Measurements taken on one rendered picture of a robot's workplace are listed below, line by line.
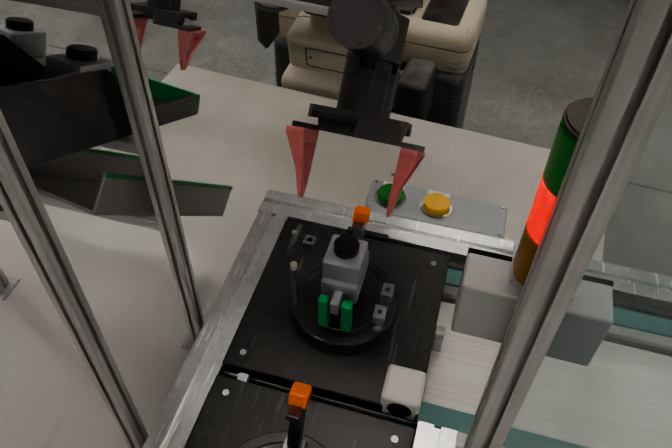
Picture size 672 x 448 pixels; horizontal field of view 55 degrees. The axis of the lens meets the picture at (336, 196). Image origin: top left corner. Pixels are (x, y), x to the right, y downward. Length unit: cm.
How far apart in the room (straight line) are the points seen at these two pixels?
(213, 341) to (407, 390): 25
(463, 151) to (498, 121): 148
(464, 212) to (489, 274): 44
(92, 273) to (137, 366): 19
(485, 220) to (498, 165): 26
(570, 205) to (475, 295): 16
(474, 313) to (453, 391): 30
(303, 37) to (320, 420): 92
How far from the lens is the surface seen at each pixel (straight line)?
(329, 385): 79
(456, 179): 118
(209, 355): 84
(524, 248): 51
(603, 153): 40
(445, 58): 169
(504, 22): 335
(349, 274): 75
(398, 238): 94
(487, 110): 276
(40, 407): 98
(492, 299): 56
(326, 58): 147
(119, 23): 59
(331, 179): 116
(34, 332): 104
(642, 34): 35
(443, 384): 87
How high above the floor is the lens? 167
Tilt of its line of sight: 46 degrees down
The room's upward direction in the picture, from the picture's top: 1 degrees clockwise
